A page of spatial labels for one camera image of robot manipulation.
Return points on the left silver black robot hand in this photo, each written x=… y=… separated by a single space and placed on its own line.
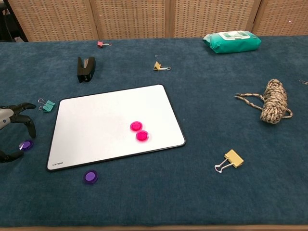
x=6 y=116

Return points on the purple round magnet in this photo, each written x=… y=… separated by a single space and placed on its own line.
x=90 y=177
x=26 y=145

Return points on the red round magnet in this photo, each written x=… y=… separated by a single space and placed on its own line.
x=136 y=126
x=142 y=136

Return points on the teal binder clip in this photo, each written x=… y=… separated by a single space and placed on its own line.
x=48 y=106

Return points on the black stapler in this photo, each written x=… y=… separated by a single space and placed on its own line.
x=85 y=69

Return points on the pink binder clip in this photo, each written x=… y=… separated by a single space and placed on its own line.
x=100 y=44

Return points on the wicker folding screen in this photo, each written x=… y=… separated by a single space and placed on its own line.
x=132 y=19

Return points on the small yellow binder clip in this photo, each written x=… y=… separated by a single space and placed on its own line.
x=157 y=66

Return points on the blue carpet table cover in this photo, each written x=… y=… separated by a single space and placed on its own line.
x=144 y=197

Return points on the large yellow binder clip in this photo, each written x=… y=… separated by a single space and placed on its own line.
x=234 y=158

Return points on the green wet wipes pack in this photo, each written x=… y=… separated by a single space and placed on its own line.
x=232 y=43

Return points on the white magnetic board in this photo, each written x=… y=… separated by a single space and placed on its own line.
x=96 y=125

